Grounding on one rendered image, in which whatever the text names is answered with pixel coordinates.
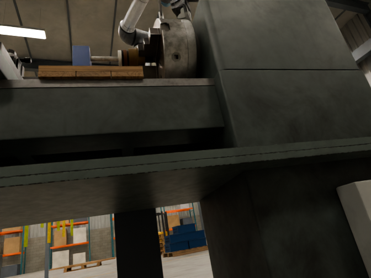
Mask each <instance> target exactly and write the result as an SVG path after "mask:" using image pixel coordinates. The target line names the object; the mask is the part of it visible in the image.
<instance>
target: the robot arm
mask: <svg viewBox="0 0 371 278"><path fill-rule="evenodd" d="M148 1H149V0H133V1H132V4H131V6H130V8H129V10H128V12H127V14H126V16H125V18H124V20H122V21H121V22H120V24H119V36H120V38H121V39H122V41H123V42H124V43H126V44H127V45H130V46H133V47H134V49H135V48H136V47H137V45H138V44H143V38H149V33H148V32H147V31H143V30H140V29H137V28H135V25H136V23H137V21H138V19H139V17H140V16H141V14H142V12H143V10H144V9H145V7H146V5H147V3H148ZM189 2H199V0H161V4H162V5H163V6H164V7H169V6H170V5H171V9H172V11H173V13H174V14H175V15H176V17H177V19H183V20H189V21H190V22H191V21H192V14H191V9H190V5H189Z"/></svg>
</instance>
